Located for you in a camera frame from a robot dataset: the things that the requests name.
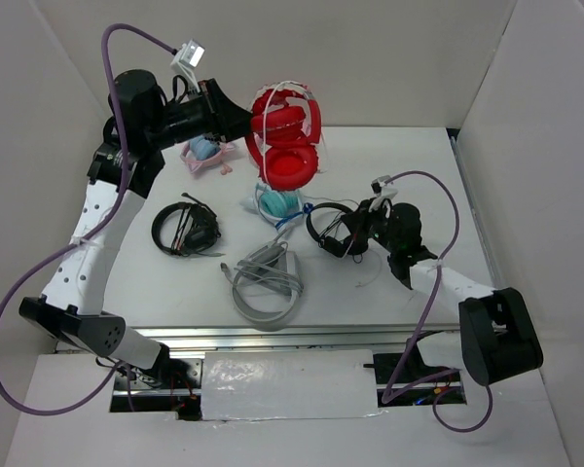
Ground white taped cover panel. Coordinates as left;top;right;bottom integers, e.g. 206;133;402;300
201;349;379;421

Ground blue pink cat-ear headphones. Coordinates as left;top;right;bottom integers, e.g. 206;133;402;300
180;136;237;175

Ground teal white cat-ear headphones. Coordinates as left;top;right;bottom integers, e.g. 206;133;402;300
239;183;312;232

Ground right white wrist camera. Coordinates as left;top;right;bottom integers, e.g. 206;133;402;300
369;175;398;212

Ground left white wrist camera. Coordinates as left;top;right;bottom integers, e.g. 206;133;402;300
170;39;205;74

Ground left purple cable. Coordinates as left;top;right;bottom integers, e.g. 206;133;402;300
0;22;181;416

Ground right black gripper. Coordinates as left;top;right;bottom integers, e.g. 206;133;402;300
342;197;399;254

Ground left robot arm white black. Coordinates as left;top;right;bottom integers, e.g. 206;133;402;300
18;69;252;388

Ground black on-ear headphones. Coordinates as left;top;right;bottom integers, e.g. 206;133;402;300
306;201;369;259

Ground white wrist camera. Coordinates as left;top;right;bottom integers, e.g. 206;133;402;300
369;175;398;212
170;39;205;74

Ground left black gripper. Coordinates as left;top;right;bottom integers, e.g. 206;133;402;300
144;77;266;150

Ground black headset with microphone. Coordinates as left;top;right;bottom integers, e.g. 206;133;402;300
151;193;221;258

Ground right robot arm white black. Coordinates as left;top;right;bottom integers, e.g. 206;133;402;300
343;199;544;386

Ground red headphones white cable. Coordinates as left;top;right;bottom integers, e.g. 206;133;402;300
244;81;328;193

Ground aluminium rail frame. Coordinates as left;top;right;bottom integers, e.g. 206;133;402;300
53;126;502;422

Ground grey headphones with cable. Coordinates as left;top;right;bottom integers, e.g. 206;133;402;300
220;233;305;332

